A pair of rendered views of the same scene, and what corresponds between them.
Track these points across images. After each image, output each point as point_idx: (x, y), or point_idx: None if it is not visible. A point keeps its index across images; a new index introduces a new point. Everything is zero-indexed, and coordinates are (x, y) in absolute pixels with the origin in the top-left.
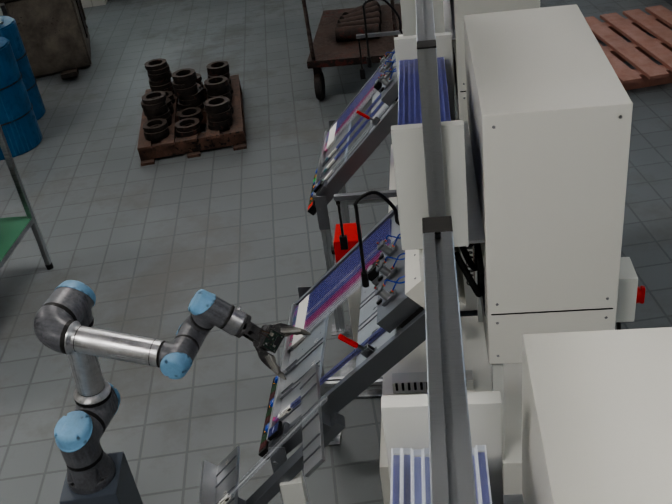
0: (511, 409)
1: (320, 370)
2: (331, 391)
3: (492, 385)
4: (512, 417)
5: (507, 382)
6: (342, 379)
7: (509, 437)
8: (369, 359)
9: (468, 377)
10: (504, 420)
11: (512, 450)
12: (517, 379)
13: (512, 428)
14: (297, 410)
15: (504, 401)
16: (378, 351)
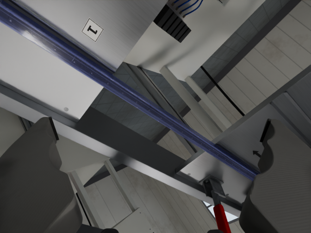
0: (202, 34)
1: (156, 15)
2: (128, 164)
3: (208, 125)
4: (195, 41)
5: (227, 6)
6: (157, 171)
7: (179, 56)
8: (199, 198)
9: (226, 1)
10: (191, 41)
11: (171, 66)
12: (232, 7)
13: (187, 50)
14: (18, 46)
15: (208, 24)
16: (212, 203)
